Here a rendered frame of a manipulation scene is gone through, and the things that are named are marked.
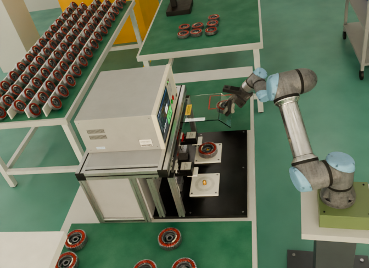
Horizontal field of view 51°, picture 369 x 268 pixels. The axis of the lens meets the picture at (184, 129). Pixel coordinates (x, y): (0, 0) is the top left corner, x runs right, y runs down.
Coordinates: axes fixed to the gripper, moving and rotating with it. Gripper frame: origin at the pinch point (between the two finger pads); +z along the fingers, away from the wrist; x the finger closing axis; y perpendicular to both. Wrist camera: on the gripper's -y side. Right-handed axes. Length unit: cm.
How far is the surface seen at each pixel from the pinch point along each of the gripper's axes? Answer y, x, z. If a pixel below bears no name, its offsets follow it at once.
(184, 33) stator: -45, 123, 48
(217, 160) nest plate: 8.8, -37.9, 4.9
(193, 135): -10.2, -34.7, 3.1
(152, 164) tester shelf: -25, -78, -8
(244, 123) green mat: 16.4, -1.1, 1.3
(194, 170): -3, -57, 2
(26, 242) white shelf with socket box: -51, -130, 4
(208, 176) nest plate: 7, -50, 7
